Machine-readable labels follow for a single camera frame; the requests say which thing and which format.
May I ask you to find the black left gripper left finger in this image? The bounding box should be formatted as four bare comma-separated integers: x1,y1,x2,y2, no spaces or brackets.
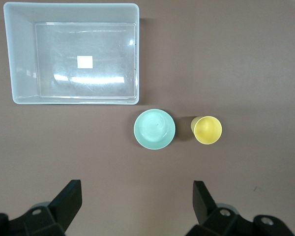
0,179,83,236

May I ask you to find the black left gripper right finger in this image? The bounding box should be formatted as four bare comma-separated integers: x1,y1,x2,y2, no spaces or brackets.
185,180,295,236

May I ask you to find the yellow cup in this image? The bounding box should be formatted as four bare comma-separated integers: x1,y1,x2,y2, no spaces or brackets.
190,116,223,145

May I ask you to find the mint green bowl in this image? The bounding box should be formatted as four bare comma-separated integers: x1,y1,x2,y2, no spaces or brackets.
133,109,176,150

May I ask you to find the clear plastic box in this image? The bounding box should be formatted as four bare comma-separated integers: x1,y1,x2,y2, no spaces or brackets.
3,1,140,106

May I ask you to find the white square label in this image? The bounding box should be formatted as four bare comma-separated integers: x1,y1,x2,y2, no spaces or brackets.
77,56,93,68

